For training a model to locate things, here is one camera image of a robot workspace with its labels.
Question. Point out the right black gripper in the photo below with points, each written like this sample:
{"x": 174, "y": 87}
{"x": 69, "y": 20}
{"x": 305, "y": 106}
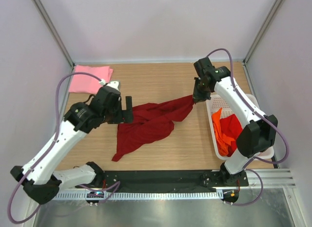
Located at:
{"x": 197, "y": 97}

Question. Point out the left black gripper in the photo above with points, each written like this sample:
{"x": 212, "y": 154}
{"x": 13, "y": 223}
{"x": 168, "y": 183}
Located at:
{"x": 123, "y": 114}

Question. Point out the dark red t-shirt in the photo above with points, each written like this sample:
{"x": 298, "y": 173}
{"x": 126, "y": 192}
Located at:
{"x": 152, "y": 122}

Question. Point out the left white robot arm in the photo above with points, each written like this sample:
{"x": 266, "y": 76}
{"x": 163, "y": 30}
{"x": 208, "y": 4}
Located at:
{"x": 39, "y": 177}

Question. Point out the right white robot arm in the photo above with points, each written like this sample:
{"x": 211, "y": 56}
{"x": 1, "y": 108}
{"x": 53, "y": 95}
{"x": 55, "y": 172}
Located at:
{"x": 258, "y": 129}

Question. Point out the white plastic basket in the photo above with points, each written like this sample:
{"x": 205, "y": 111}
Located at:
{"x": 213, "y": 105}

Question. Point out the folded pink t-shirt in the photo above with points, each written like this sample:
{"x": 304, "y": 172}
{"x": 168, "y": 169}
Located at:
{"x": 87, "y": 84}

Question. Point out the bright red t-shirt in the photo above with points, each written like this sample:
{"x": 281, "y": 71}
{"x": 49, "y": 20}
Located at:
{"x": 230, "y": 127}

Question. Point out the orange t-shirt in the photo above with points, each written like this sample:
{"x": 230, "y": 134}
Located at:
{"x": 224, "y": 142}

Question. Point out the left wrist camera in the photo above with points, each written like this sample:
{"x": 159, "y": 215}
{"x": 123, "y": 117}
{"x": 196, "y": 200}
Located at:
{"x": 113, "y": 84}

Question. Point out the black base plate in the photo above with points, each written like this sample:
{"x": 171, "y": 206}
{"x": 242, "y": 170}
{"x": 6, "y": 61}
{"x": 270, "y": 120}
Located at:
{"x": 165, "y": 181}

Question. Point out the white slotted cable duct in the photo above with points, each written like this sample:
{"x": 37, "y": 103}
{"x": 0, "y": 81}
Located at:
{"x": 89, "y": 195}

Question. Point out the aluminium frame rail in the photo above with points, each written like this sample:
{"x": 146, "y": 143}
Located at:
{"x": 271, "y": 178}

